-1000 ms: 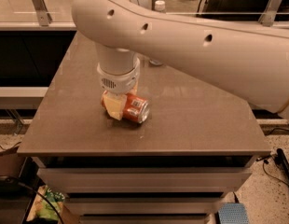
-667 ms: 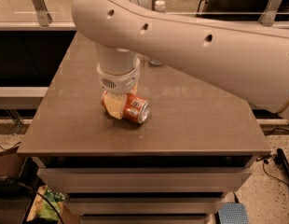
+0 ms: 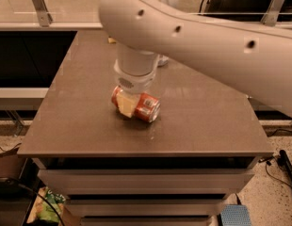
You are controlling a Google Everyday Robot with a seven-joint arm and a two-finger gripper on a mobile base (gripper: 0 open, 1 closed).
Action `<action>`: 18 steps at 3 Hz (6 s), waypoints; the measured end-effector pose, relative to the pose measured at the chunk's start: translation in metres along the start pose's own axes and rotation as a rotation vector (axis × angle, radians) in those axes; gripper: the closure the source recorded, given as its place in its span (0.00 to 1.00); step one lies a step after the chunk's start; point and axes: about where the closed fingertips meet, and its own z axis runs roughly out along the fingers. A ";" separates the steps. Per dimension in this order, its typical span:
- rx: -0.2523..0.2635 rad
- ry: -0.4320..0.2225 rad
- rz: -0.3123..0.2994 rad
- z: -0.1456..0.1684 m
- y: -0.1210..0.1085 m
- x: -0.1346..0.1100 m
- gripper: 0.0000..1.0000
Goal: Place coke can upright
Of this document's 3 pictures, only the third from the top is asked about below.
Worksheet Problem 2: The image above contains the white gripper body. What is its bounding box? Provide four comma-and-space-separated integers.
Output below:
114, 61, 156, 94

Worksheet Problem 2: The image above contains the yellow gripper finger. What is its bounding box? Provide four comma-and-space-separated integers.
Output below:
116, 90, 140, 118

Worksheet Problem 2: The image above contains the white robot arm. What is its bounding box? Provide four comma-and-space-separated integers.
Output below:
99, 0, 292, 118

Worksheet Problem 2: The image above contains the clear plastic water bottle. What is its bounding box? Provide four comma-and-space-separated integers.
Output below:
157, 55, 169, 67

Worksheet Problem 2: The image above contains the green and yellow sponge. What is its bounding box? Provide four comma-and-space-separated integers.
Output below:
108, 37, 116, 44

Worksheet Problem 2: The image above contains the grey drawer cabinet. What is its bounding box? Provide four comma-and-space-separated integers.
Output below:
19, 30, 272, 226

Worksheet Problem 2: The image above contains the blue perforated pad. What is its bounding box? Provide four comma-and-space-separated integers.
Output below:
219, 204, 251, 226

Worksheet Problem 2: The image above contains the left metal railing bracket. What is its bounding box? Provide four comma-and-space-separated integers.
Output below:
31, 0, 53, 27

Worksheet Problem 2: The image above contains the metal railing bracket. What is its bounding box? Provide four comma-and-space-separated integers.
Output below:
261, 0, 285, 26
31, 0, 53, 27

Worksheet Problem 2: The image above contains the black floor cable left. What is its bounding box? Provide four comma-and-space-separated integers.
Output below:
0, 176, 66, 226

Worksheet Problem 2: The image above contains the right metal railing bracket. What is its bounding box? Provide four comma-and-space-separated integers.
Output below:
261, 0, 285, 26

